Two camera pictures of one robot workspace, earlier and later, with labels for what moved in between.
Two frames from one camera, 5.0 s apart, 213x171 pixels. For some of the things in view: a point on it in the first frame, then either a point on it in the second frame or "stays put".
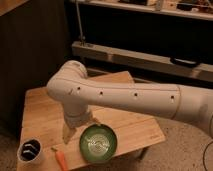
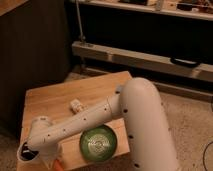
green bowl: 98,143 stays put
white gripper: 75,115 → 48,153
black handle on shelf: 184,62 stays put
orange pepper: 60,157 → 58,166
